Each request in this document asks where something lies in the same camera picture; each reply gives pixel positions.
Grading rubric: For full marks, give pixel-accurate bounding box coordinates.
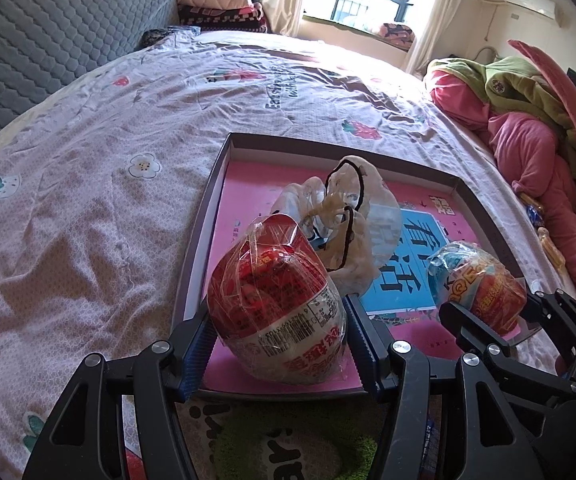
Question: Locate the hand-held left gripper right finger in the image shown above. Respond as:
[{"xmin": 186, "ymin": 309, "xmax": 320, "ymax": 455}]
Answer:
[{"xmin": 344, "ymin": 294, "xmax": 544, "ymax": 480}]

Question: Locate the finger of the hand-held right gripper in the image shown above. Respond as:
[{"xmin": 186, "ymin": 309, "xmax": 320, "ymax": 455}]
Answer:
[
  {"xmin": 525, "ymin": 289, "xmax": 576, "ymax": 376},
  {"xmin": 439, "ymin": 301, "xmax": 576, "ymax": 412}
]

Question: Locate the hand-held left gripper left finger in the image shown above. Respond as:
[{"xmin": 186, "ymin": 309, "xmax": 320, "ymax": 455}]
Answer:
[{"xmin": 20, "ymin": 305, "xmax": 216, "ymax": 480}]

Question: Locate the orange and blue snack bag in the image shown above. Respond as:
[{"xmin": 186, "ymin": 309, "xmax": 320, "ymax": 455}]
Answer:
[{"xmin": 428, "ymin": 241, "xmax": 528, "ymax": 336}]

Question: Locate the red and white snack bag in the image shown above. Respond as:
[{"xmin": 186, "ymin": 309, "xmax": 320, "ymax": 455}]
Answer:
[{"xmin": 207, "ymin": 214, "xmax": 349, "ymax": 386}]

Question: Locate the green fuzzy ring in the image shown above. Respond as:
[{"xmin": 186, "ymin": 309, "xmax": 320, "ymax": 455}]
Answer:
[{"xmin": 213, "ymin": 402, "xmax": 379, "ymax": 480}]

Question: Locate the grey shallow cardboard box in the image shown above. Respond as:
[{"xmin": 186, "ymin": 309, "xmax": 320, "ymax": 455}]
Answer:
[{"xmin": 170, "ymin": 132, "xmax": 526, "ymax": 403}]

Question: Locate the white plastic bag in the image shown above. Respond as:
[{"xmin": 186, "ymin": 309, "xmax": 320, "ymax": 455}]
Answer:
[{"xmin": 273, "ymin": 155, "xmax": 403, "ymax": 293}]

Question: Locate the yellow snack packet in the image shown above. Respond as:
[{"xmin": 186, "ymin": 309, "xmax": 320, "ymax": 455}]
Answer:
[{"xmin": 538, "ymin": 227, "xmax": 566, "ymax": 271}]

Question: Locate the pink quilt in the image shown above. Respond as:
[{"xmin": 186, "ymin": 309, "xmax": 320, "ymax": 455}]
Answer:
[{"xmin": 425, "ymin": 57, "xmax": 576, "ymax": 306}]

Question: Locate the green blanket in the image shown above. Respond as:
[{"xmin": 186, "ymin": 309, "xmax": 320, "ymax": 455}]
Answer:
[{"xmin": 433, "ymin": 55, "xmax": 576, "ymax": 186}]

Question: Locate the patterned folded blanket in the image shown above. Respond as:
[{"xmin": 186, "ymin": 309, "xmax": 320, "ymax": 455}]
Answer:
[{"xmin": 379, "ymin": 22, "xmax": 413, "ymax": 51}]

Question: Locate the white air conditioner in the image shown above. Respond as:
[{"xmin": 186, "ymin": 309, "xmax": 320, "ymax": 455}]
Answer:
[{"xmin": 500, "ymin": 0, "xmax": 559, "ymax": 18}]

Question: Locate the dark pillow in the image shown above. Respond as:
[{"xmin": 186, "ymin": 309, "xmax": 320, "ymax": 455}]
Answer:
[{"xmin": 142, "ymin": 25, "xmax": 181, "ymax": 48}]

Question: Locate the dark checked folded blanket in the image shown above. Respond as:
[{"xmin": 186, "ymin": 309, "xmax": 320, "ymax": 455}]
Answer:
[{"xmin": 180, "ymin": 5, "xmax": 269, "ymax": 33}]

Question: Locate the grey quilted headboard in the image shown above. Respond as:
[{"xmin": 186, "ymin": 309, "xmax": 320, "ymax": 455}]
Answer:
[{"xmin": 0, "ymin": 0, "xmax": 181, "ymax": 161}]

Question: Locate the pink folded blanket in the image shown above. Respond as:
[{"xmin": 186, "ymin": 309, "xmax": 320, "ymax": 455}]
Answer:
[{"xmin": 177, "ymin": 0, "xmax": 256, "ymax": 11}]

